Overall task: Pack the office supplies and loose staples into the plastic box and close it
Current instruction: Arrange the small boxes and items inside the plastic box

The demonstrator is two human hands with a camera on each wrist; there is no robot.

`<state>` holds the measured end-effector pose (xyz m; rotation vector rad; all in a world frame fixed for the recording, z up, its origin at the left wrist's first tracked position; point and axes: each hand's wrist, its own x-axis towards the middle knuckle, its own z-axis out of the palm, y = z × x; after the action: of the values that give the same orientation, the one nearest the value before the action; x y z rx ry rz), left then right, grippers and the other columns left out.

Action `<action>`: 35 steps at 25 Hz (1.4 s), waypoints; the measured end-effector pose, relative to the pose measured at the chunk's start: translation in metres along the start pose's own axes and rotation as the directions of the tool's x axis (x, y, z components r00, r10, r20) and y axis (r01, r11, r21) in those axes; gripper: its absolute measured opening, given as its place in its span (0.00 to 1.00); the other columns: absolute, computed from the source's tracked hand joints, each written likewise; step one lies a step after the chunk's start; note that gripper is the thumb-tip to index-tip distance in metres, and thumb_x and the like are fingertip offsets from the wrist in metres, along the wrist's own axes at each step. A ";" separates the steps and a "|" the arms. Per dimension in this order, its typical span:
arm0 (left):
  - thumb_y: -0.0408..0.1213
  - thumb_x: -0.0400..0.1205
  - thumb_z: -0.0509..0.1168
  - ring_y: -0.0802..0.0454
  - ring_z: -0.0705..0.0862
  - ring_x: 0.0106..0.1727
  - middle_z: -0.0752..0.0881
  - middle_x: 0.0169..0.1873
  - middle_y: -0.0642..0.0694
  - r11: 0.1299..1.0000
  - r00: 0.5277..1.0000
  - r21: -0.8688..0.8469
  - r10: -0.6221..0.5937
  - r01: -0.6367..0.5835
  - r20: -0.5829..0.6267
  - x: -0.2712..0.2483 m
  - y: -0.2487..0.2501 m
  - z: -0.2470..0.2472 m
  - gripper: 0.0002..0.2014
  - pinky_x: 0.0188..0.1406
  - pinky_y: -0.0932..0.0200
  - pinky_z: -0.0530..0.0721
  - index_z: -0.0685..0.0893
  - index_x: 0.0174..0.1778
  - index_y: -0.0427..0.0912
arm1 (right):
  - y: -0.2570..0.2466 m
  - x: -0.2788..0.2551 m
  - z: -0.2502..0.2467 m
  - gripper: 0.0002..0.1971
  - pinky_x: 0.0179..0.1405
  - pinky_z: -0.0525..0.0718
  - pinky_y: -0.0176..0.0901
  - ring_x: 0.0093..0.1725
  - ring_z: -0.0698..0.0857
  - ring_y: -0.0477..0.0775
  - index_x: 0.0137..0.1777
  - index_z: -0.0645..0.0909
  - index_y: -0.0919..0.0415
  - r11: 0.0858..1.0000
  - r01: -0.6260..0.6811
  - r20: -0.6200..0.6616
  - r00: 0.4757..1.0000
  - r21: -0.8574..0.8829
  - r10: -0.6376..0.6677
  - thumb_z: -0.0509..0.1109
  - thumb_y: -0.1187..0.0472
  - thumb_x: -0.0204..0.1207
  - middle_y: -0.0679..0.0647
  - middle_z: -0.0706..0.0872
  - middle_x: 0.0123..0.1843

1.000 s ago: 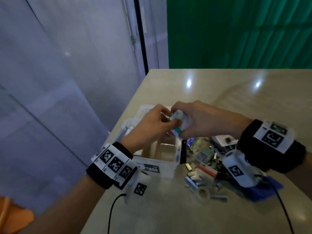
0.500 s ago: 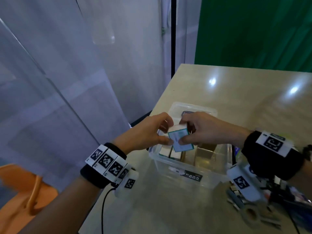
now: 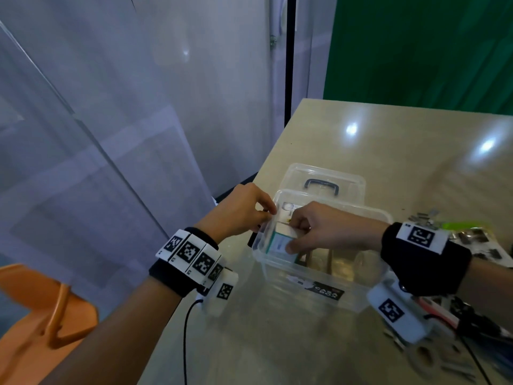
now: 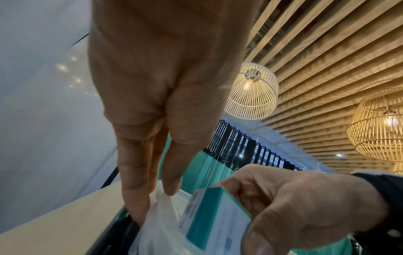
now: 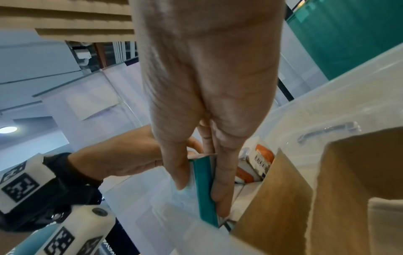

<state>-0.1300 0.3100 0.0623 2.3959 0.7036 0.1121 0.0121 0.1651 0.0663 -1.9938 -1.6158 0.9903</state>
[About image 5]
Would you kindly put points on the brown cardboard box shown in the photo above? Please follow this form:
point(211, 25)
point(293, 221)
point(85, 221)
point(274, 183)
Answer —
point(352, 199)

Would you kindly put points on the black marker wristband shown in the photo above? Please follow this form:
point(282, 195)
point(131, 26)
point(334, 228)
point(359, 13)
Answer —
point(38, 191)

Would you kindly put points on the black window post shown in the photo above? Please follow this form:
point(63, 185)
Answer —
point(283, 89)

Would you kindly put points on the teal staple box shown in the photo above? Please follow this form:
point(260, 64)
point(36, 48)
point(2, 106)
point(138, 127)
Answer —
point(204, 194)

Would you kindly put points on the green curtain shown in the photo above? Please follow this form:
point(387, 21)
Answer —
point(352, 30)

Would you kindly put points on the person's right hand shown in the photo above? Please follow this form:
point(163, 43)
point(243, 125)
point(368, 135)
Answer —
point(208, 65)

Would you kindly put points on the person's left hand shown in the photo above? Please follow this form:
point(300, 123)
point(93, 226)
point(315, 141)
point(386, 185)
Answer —
point(119, 154)

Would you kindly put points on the small white staple box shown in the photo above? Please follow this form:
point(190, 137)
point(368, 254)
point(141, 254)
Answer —
point(259, 162)

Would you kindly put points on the white security camera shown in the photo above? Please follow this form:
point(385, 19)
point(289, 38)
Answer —
point(83, 56)

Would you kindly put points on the transparent storage box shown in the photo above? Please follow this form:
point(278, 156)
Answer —
point(170, 224)

